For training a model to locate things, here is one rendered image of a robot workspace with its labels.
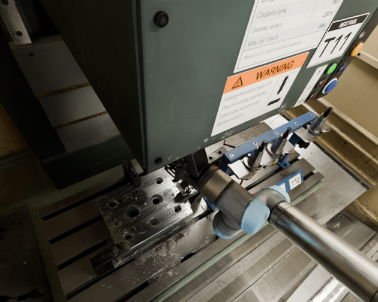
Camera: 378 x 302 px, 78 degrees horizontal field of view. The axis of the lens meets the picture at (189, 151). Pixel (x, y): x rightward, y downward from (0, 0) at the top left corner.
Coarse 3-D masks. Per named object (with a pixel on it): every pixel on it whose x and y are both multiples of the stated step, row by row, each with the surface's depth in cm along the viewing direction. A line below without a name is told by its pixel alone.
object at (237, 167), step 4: (236, 160) 77; (228, 164) 75; (232, 164) 75; (236, 164) 76; (240, 164) 76; (232, 168) 74; (236, 168) 75; (240, 168) 75; (244, 168) 75; (232, 172) 74; (236, 172) 74; (240, 172) 74; (244, 172) 74; (248, 172) 74; (236, 176) 73; (240, 176) 73; (244, 176) 73; (248, 176) 74
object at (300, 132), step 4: (300, 128) 90; (296, 132) 88; (300, 132) 88; (304, 132) 89; (308, 132) 89; (300, 136) 87; (304, 136) 87; (308, 136) 88; (312, 136) 88; (304, 140) 86; (308, 140) 86; (312, 140) 87
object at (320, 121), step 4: (320, 116) 85; (324, 116) 84; (328, 116) 84; (316, 120) 86; (320, 120) 85; (324, 120) 84; (312, 124) 88; (316, 124) 87; (320, 124) 86; (324, 124) 86; (312, 128) 88; (316, 128) 87; (320, 128) 87
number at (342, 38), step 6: (348, 30) 35; (354, 30) 36; (342, 36) 36; (348, 36) 37; (336, 42) 36; (342, 42) 37; (348, 42) 38; (330, 48) 36; (336, 48) 37; (342, 48) 39; (330, 54) 38; (336, 54) 39
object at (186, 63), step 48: (48, 0) 47; (96, 0) 22; (144, 0) 16; (192, 0) 18; (240, 0) 20; (96, 48) 28; (144, 48) 19; (192, 48) 21; (240, 48) 25; (144, 96) 23; (192, 96) 26; (288, 96) 41; (144, 144) 29; (192, 144) 34
